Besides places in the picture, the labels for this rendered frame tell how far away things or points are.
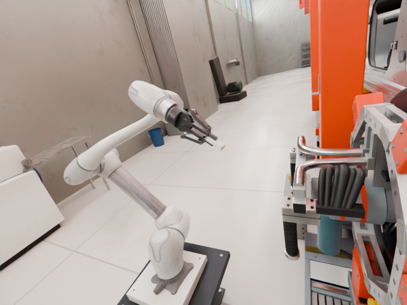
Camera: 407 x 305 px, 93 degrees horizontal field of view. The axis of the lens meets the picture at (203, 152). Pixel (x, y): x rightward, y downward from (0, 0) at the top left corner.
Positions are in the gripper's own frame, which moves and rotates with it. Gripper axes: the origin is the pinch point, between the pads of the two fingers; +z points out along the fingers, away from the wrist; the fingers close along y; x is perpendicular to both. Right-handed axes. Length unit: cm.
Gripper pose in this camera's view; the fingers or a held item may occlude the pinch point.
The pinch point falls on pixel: (215, 142)
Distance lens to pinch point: 70.4
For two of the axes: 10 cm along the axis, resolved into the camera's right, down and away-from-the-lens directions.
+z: 8.0, 5.5, -2.2
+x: -4.6, 3.4, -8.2
